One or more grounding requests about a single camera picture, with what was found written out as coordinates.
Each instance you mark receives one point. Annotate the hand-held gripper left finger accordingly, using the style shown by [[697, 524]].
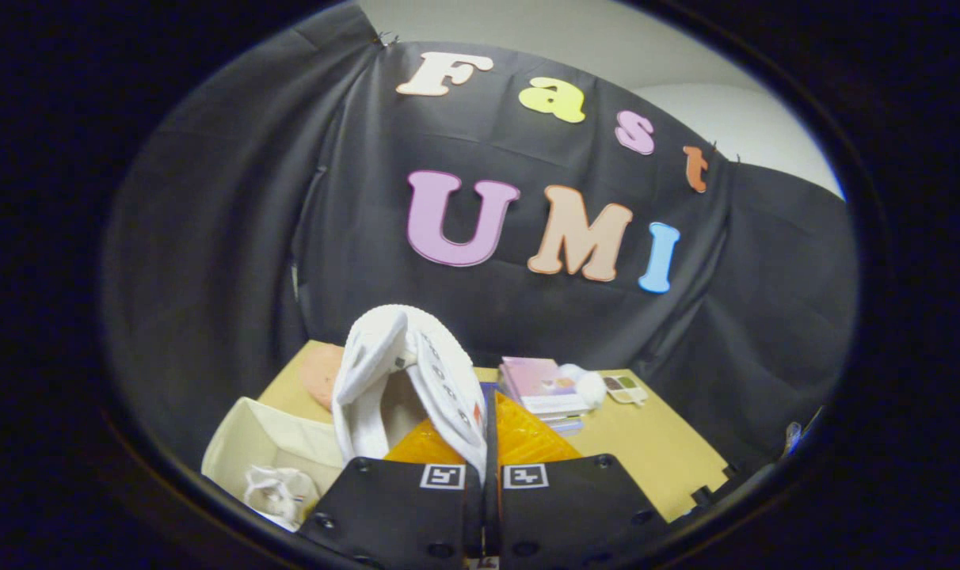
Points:
[[401, 507]]

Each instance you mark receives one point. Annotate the white canvas shoe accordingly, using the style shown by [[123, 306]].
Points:
[[278, 491], [377, 356]]

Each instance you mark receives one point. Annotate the small makeup palette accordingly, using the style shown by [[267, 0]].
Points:
[[624, 388]]

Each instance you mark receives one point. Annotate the white plush toy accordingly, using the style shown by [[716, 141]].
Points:
[[589, 388]]

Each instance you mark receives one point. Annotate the orange plush toy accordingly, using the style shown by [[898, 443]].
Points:
[[321, 380]]

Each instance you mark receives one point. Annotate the pink cover book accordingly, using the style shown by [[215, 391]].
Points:
[[535, 380]]

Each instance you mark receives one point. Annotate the beige fabric storage box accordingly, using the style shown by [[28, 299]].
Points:
[[258, 435]]

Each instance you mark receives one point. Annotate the grey-blue book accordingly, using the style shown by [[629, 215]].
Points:
[[569, 428]]

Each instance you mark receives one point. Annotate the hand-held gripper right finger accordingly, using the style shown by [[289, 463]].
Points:
[[567, 507]]

